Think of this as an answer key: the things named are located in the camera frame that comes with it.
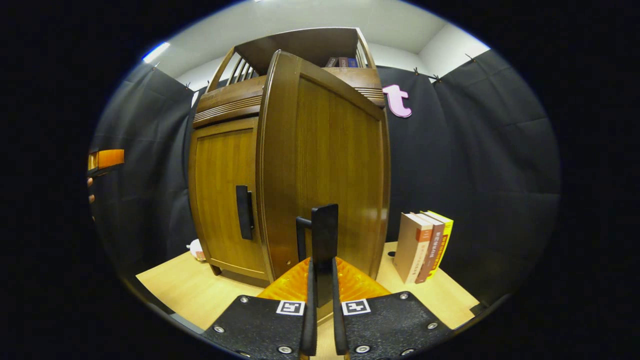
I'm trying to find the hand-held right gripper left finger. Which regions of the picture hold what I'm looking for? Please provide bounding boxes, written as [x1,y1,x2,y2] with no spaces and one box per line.
[202,256,319,360]

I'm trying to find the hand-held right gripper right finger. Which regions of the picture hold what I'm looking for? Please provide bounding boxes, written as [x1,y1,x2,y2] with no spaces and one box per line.
[332,256,454,360]

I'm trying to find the wooden cabinet door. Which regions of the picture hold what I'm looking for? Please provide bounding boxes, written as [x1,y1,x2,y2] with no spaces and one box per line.
[189,117,272,282]
[256,50,392,323]

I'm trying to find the wooden double-door shoe cabinet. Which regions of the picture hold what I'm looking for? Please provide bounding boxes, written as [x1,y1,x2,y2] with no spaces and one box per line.
[189,27,388,288]

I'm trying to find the beige book with orange label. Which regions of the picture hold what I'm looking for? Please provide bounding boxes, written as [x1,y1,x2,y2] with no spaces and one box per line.
[393,212,434,284]

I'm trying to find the brown book with white spine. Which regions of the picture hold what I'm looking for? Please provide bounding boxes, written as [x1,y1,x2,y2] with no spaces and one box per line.
[415,212,446,284]

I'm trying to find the yellow book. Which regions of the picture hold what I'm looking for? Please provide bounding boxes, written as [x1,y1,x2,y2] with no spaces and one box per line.
[426,210,454,280]

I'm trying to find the black backdrop cloth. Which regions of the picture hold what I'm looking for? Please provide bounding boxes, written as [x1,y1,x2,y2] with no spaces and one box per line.
[90,50,562,306]

